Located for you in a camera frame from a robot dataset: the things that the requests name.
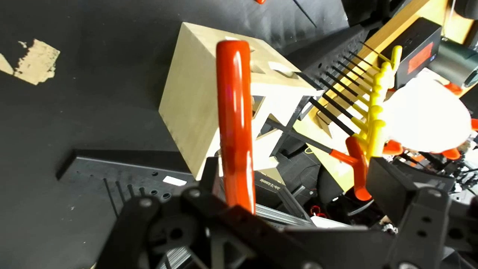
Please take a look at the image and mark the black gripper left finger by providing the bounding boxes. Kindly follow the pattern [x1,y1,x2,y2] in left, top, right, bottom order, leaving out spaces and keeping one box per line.
[96,154,320,269]

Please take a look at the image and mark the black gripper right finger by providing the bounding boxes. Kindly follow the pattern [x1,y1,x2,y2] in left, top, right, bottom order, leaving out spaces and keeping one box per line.
[365,156,455,269]

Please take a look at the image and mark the wooden shape sorter cube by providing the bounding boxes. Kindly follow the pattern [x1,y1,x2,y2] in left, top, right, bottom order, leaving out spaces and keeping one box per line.
[157,21,323,184]

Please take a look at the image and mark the small rectangular box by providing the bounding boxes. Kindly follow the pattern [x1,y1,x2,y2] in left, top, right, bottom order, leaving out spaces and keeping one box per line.
[395,17,444,90]

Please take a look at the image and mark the dark green mug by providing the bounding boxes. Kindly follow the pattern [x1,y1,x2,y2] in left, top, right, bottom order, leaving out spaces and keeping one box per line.
[428,39,478,93]

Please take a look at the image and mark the black hex key stand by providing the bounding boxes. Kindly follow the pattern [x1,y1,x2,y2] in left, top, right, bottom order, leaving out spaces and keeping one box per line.
[298,27,383,139]

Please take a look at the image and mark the yellow T-handle hex key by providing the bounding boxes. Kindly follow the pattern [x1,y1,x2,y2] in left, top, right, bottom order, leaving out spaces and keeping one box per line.
[319,92,389,162]
[326,74,387,126]
[360,44,405,72]
[343,50,395,99]

